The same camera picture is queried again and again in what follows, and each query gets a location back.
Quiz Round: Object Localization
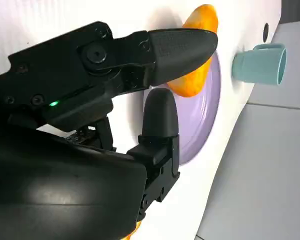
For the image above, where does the pale green mug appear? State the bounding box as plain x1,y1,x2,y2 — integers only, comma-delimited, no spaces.
231,43,288,86

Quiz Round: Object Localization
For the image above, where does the black round table cable hole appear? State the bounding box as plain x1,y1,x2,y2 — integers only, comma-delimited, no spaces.
262,23,270,42

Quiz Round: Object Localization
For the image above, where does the orange white toy bread roll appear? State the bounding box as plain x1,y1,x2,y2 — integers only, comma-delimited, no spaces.
124,219,143,240
166,4,220,98

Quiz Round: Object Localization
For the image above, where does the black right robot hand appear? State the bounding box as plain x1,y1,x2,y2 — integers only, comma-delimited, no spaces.
0,21,219,240

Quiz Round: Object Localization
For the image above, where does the lilac plate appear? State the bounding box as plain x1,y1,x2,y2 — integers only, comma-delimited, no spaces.
149,49,221,166

